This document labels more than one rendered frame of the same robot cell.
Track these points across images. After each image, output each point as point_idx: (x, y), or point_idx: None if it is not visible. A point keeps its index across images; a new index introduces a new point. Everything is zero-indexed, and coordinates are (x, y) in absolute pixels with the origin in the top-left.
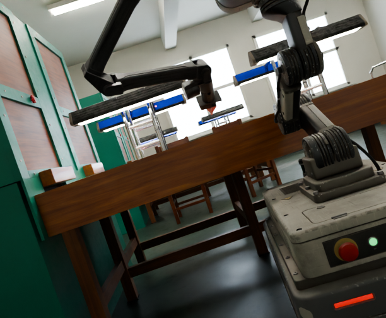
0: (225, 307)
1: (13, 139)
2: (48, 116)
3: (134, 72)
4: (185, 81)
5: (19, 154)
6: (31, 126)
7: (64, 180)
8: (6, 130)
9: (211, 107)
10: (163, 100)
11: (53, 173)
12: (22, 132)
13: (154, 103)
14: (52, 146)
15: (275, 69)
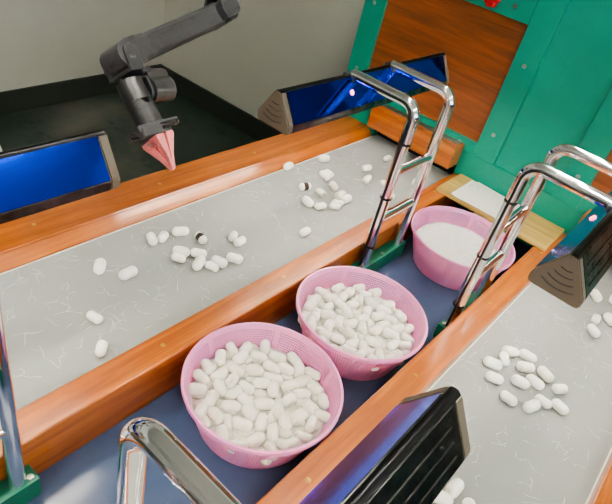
0: None
1: (366, 39)
2: (545, 50)
3: (191, 12)
4: (158, 68)
5: (362, 60)
6: (450, 42)
7: (394, 140)
8: (362, 22)
9: (165, 155)
10: (602, 221)
11: (373, 115)
12: (409, 41)
13: (606, 211)
14: (493, 101)
15: None
